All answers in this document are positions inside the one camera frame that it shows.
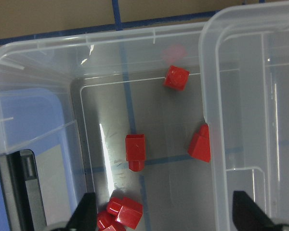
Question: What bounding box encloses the red block front edge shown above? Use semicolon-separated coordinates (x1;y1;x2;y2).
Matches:
163;65;190;91

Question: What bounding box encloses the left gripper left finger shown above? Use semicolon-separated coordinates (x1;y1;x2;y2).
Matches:
65;192;97;231

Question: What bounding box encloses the black box latch handle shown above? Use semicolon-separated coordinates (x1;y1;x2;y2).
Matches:
0;149;47;231

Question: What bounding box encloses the red block pair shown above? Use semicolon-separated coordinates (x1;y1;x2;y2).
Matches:
97;211;126;231
106;197;143;229

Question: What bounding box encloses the clear plastic storage box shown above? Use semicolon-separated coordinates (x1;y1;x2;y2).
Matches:
0;23;217;231

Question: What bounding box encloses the clear plastic box lid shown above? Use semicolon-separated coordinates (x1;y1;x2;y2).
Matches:
198;1;289;231

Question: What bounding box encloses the blue plastic tray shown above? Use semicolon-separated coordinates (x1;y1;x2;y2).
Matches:
0;88;86;225

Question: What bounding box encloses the red block under lid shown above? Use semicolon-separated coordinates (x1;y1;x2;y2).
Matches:
187;124;211;163

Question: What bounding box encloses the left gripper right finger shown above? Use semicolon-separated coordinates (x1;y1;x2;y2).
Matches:
232;191;282;231

